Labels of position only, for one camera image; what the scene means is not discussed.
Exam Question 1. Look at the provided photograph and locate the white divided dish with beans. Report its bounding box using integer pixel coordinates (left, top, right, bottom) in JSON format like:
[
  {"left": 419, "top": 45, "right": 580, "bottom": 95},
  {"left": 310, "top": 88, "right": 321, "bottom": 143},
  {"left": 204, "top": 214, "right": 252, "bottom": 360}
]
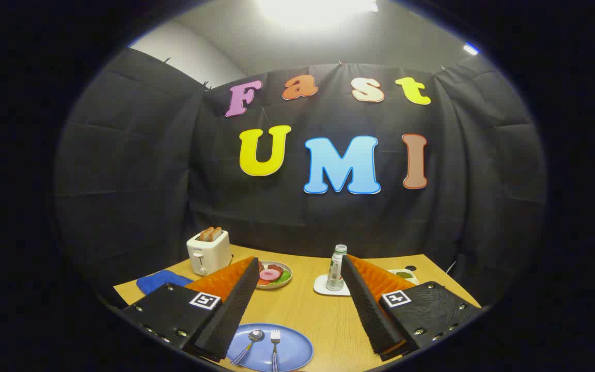
[{"left": 388, "top": 269, "right": 419, "bottom": 286}]

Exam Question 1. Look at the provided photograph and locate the beige food plate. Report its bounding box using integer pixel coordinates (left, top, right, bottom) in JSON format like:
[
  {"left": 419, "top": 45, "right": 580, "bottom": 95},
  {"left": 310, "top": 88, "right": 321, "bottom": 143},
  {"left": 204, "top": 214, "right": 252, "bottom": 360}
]
[{"left": 256, "top": 260, "right": 293, "bottom": 290}]

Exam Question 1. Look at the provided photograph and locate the bright ceiling light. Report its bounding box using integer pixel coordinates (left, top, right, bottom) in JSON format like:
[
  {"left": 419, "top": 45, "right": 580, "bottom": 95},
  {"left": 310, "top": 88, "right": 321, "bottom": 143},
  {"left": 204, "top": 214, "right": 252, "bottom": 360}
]
[{"left": 256, "top": 0, "right": 379, "bottom": 26}]

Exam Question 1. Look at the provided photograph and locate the white toaster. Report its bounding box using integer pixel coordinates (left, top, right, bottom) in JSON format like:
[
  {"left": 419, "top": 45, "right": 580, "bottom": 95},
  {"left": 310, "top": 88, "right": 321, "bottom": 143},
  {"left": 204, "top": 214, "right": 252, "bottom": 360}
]
[{"left": 186, "top": 230, "right": 233, "bottom": 276}]

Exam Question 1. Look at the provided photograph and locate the fork with blue checked handle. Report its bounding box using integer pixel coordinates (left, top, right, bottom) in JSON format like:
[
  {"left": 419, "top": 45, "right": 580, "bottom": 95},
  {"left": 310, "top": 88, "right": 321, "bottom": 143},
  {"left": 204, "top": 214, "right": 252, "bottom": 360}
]
[{"left": 270, "top": 330, "right": 281, "bottom": 372}]

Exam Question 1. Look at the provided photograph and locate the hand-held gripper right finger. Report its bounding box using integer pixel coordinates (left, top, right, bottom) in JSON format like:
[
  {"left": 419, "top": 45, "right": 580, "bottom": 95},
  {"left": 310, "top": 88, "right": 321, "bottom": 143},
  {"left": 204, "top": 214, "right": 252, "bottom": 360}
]
[{"left": 340, "top": 254, "right": 484, "bottom": 362}]

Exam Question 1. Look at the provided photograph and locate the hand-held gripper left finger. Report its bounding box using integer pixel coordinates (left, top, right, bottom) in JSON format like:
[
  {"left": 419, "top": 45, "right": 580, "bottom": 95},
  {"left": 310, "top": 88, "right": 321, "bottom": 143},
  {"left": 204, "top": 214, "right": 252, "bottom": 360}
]
[{"left": 122, "top": 257, "right": 261, "bottom": 362}]

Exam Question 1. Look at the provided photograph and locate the white and green drink bottle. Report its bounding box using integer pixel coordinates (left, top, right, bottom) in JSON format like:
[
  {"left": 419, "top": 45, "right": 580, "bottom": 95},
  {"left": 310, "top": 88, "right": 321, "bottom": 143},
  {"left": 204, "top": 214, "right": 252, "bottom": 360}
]
[{"left": 326, "top": 244, "right": 348, "bottom": 291}]

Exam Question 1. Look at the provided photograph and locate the spoon with blue checked handle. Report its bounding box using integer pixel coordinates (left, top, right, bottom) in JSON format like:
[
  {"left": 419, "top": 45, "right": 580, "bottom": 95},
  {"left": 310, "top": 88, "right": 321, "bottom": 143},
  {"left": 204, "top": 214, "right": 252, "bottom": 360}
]
[{"left": 231, "top": 329, "right": 265, "bottom": 366}]

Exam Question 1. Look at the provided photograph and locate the black backdrop cloth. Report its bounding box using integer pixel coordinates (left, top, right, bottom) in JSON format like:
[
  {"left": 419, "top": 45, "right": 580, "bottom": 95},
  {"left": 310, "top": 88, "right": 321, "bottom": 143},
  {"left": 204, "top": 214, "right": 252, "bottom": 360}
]
[{"left": 55, "top": 48, "right": 549, "bottom": 311}]

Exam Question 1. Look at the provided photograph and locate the blue folded towel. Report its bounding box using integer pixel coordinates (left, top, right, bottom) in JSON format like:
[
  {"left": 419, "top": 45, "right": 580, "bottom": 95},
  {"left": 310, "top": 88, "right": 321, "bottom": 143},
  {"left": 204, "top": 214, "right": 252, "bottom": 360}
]
[{"left": 136, "top": 269, "right": 195, "bottom": 295}]

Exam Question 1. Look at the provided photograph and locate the white square coaster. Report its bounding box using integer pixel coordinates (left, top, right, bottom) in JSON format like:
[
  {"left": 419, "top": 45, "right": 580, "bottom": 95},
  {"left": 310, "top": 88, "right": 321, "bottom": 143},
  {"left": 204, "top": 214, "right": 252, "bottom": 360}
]
[{"left": 313, "top": 274, "right": 352, "bottom": 297}]

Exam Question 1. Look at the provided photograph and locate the blue plate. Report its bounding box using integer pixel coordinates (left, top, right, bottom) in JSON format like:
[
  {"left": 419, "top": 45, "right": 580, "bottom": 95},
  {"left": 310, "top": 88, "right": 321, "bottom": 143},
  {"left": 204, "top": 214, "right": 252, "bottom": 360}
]
[{"left": 225, "top": 323, "right": 314, "bottom": 372}]

